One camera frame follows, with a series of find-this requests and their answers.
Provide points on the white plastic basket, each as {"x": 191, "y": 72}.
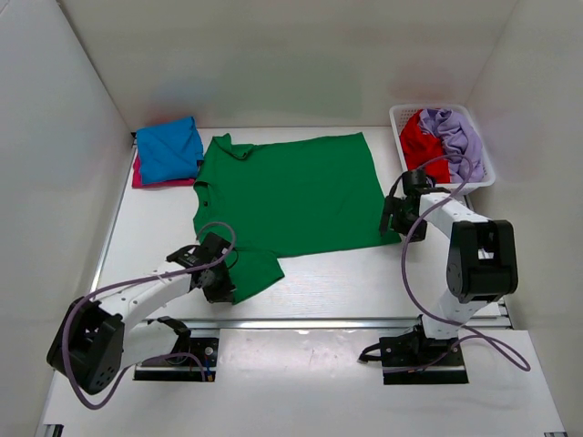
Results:
{"x": 400, "y": 114}

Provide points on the folded blue t shirt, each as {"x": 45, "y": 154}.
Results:
{"x": 168, "y": 153}

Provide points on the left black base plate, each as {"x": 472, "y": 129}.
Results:
{"x": 203, "y": 344}

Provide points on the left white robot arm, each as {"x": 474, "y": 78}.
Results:
{"x": 101, "y": 337}

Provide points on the silver aluminium rail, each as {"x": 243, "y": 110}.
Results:
{"x": 300, "y": 324}

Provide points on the red t shirt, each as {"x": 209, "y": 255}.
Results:
{"x": 419, "y": 147}

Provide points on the lilac t shirt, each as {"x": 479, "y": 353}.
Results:
{"x": 459, "y": 141}

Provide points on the green t shirt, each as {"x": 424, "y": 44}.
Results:
{"x": 288, "y": 200}

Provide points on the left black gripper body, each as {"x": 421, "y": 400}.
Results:
{"x": 219, "y": 284}

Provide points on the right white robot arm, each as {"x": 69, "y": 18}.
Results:
{"x": 481, "y": 262}

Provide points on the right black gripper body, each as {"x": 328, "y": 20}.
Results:
{"x": 402, "y": 223}

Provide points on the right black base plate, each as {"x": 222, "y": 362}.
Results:
{"x": 414, "y": 359}

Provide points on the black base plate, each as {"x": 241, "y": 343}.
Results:
{"x": 414, "y": 359}
{"x": 203, "y": 344}

